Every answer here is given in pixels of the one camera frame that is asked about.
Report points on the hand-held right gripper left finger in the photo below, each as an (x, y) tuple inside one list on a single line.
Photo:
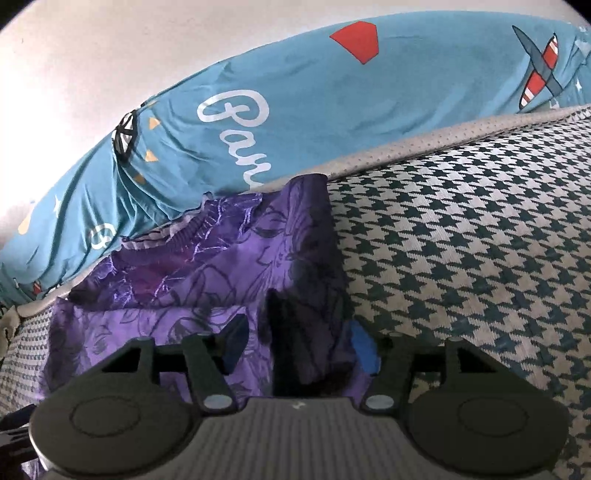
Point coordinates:
[(235, 339)]

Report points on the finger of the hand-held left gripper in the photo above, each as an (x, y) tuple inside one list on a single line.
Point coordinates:
[(11, 436)]

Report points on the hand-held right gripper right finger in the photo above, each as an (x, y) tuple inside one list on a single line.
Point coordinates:
[(364, 350)]

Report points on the purple floral garment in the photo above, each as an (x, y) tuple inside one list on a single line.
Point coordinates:
[(184, 286)]

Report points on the houndstooth bed mat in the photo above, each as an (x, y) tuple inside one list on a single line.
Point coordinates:
[(461, 254)]

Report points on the blue printed bed sheet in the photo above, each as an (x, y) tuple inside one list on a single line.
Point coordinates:
[(346, 106)]

